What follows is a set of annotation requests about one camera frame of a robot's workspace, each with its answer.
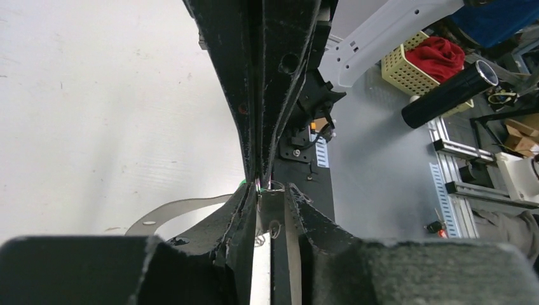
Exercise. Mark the black cylinder roll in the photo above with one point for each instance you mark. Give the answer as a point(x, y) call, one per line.
point(469, 82)

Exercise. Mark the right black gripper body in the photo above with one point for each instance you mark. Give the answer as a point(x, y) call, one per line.
point(266, 55)

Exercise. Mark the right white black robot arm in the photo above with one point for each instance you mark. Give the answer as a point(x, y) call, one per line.
point(385, 29)

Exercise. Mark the yellow basket with red cloth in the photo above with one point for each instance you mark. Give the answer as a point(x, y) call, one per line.
point(422, 63)

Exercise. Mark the right white cable duct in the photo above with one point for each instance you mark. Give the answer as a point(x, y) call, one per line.
point(321, 153)

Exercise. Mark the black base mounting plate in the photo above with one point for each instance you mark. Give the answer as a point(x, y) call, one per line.
point(299, 167)

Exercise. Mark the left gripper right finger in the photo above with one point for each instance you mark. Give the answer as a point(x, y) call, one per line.
point(322, 243)

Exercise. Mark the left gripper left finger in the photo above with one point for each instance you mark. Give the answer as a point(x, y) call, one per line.
point(217, 253)

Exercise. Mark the large metal keyring with clips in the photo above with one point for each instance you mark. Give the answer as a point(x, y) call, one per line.
point(184, 214)

